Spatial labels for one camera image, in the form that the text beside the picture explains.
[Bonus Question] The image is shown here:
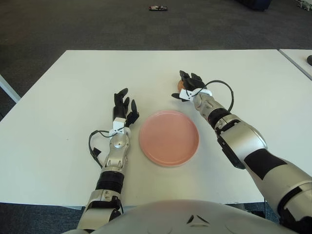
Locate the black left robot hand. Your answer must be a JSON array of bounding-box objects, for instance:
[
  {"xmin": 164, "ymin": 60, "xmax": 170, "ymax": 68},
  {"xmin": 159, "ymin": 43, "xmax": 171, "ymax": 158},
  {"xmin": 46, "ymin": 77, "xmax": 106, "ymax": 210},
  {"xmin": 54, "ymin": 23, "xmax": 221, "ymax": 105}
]
[{"xmin": 108, "ymin": 87, "xmax": 140, "ymax": 137}]

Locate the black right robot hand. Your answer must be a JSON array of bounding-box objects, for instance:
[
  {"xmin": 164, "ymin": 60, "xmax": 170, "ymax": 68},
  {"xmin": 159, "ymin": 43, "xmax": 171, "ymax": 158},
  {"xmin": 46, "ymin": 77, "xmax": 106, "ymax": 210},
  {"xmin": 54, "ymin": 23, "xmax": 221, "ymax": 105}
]
[{"xmin": 171, "ymin": 70, "xmax": 213, "ymax": 103}]

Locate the pink round plate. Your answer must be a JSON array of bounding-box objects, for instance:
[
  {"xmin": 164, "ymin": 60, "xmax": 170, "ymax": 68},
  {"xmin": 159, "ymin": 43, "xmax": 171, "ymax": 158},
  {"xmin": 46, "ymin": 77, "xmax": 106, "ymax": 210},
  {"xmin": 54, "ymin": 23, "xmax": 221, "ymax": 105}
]
[{"xmin": 138, "ymin": 109, "xmax": 200, "ymax": 167}]

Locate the small red black floor item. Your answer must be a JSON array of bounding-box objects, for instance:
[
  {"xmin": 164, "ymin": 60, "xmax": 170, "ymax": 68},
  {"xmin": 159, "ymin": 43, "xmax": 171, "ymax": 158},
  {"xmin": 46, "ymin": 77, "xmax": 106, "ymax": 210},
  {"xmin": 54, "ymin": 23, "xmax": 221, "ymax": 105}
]
[{"xmin": 148, "ymin": 4, "xmax": 169, "ymax": 11}]

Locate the dark bulky floor object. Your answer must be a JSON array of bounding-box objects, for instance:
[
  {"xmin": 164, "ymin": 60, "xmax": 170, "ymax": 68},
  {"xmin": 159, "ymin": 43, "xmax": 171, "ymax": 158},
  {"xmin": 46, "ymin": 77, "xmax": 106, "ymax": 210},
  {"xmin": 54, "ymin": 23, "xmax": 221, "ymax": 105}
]
[{"xmin": 240, "ymin": 0, "xmax": 272, "ymax": 11}]

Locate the silver robot torso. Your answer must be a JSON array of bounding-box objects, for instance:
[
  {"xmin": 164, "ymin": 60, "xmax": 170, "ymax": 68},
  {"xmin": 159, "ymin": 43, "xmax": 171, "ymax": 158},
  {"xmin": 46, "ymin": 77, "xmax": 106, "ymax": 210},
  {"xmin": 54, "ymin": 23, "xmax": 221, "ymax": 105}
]
[{"xmin": 60, "ymin": 199, "xmax": 293, "ymax": 234}]

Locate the small grey floor clutter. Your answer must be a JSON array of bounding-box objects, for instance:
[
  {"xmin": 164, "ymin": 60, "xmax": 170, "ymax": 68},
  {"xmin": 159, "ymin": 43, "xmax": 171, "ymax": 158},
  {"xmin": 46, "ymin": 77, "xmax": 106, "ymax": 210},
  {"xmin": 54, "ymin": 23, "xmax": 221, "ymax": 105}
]
[{"xmin": 296, "ymin": 0, "xmax": 312, "ymax": 10}]

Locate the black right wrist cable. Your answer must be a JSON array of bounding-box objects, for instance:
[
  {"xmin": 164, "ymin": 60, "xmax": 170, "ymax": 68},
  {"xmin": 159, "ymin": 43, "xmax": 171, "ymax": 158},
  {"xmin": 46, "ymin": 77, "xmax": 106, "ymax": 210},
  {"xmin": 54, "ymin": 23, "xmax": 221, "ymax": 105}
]
[{"xmin": 204, "ymin": 79, "xmax": 234, "ymax": 112}]

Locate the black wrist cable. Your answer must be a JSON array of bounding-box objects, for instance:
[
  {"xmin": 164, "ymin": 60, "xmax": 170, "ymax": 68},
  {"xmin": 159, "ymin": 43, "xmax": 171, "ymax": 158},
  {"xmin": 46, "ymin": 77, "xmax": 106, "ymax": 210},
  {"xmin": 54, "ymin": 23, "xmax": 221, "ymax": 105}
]
[
  {"xmin": 88, "ymin": 129, "xmax": 115, "ymax": 169},
  {"xmin": 204, "ymin": 79, "xmax": 234, "ymax": 112}
]

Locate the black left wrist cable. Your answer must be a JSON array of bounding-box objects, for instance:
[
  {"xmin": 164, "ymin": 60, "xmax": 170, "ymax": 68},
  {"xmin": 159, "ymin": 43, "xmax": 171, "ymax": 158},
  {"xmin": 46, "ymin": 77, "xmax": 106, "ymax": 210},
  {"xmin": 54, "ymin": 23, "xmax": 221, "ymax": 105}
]
[{"xmin": 88, "ymin": 129, "xmax": 115, "ymax": 169}]

